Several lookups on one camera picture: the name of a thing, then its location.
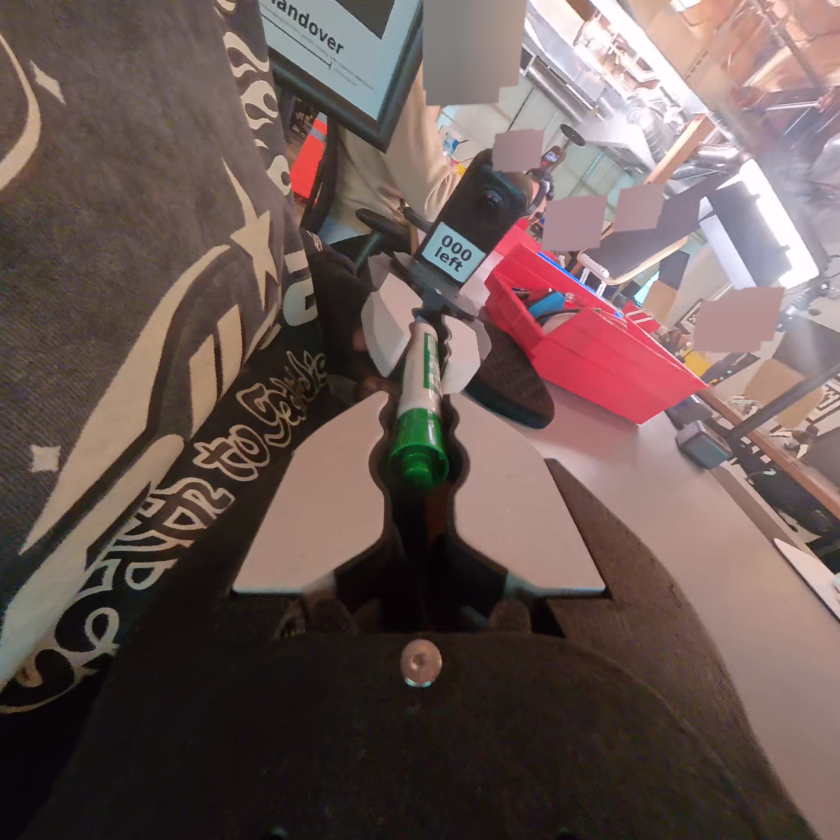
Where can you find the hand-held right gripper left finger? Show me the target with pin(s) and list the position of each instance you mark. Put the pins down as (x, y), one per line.
(315, 512)

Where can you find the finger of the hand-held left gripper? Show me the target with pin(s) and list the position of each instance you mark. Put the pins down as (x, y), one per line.
(390, 328)
(462, 355)

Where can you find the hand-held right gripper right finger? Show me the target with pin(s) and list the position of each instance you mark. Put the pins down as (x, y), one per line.
(525, 519)

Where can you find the green white marker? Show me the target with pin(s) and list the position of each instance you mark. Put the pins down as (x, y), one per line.
(420, 420)

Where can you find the red plastic bin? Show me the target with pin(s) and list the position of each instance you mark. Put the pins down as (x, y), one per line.
(604, 355)

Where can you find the black dimpled pad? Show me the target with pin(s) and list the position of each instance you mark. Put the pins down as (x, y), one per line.
(512, 387)

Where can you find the printed marker sign board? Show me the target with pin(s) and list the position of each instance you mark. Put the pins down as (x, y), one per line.
(348, 53)

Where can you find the bright light panel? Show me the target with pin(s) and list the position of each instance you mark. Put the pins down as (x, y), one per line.
(768, 223)

